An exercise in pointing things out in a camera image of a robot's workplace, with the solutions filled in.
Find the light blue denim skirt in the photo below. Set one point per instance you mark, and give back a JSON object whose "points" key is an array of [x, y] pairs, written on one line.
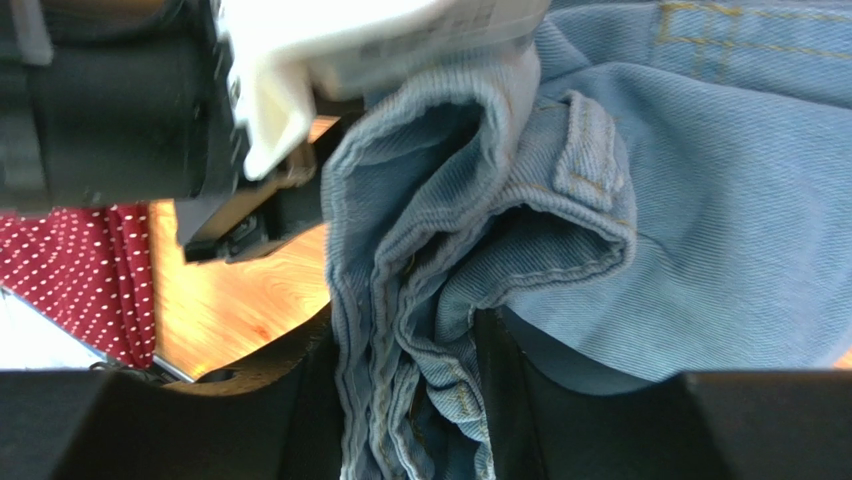
{"points": [[659, 185]]}

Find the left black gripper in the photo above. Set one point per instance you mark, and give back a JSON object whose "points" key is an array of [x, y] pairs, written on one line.
{"points": [[119, 108]]}

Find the red polka dot skirt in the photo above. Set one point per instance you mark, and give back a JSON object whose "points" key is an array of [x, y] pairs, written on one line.
{"points": [[90, 271]]}

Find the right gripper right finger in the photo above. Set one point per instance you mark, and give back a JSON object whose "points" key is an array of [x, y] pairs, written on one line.
{"points": [[554, 413]]}

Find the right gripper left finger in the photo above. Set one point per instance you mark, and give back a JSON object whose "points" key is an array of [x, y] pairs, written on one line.
{"points": [[277, 416]]}

